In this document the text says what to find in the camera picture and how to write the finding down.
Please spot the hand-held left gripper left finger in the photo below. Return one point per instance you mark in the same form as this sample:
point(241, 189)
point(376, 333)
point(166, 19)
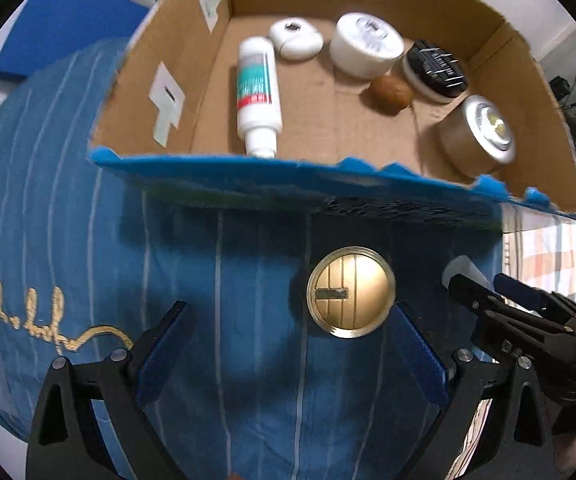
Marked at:
point(168, 342)

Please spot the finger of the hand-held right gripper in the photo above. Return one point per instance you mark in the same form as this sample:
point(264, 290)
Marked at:
point(488, 317)
point(520, 292)

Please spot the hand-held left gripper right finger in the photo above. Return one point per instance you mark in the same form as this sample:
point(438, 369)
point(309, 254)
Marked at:
point(418, 352)

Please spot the gold round tin lid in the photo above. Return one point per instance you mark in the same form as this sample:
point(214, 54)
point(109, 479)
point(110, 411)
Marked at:
point(350, 292)

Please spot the brown walnut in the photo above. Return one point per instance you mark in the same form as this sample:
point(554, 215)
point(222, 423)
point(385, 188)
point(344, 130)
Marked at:
point(390, 95)

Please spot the black round tin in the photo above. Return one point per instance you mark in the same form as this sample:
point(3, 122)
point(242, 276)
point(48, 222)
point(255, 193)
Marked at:
point(435, 67)

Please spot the cardboard box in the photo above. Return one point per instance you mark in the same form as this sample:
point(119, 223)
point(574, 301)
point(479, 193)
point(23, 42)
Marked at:
point(318, 110)

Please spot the white spray bottle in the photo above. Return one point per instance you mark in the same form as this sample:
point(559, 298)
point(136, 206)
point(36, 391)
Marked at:
point(258, 90)

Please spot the white round jar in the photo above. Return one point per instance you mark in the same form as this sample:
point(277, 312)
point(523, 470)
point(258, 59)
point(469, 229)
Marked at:
point(363, 55)

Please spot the small white floss case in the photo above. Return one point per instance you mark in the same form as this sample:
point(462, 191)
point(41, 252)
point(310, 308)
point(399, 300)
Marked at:
point(298, 42)

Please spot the plaid blanket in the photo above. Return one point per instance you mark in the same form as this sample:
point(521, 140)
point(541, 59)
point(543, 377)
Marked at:
point(543, 255)

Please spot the blue striped blanket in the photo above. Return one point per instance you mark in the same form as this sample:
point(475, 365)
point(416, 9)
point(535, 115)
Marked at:
point(193, 260)

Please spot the blue foam cushion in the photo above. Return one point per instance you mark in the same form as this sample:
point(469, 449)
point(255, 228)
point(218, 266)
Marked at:
point(58, 25)

